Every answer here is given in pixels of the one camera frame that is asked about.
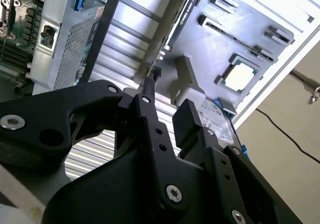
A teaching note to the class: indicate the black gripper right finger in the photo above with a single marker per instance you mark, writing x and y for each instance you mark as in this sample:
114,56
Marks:
187,124

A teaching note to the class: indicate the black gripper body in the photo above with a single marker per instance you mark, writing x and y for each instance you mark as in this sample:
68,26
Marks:
112,196

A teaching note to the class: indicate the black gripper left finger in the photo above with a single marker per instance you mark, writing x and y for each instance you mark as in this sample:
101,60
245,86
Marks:
37,124

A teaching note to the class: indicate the black green graphics card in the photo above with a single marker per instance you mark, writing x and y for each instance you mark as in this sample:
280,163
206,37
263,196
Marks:
185,17

